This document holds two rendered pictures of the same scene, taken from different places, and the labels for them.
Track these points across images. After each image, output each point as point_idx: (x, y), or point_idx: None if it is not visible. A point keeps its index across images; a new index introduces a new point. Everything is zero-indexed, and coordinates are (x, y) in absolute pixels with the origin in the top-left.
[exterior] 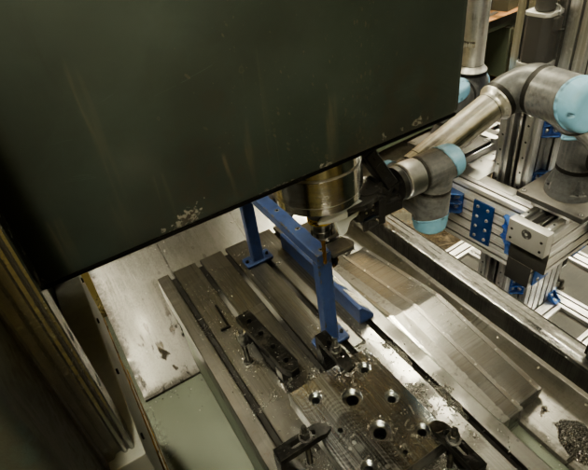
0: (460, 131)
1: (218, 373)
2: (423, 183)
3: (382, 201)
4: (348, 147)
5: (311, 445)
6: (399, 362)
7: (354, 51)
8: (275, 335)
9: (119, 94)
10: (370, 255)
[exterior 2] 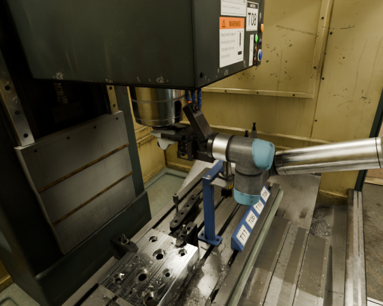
0: (323, 153)
1: (166, 207)
2: (220, 151)
3: (188, 144)
4: (118, 76)
5: (123, 247)
6: (213, 278)
7: (112, 15)
8: (199, 216)
9: (34, 11)
10: (324, 245)
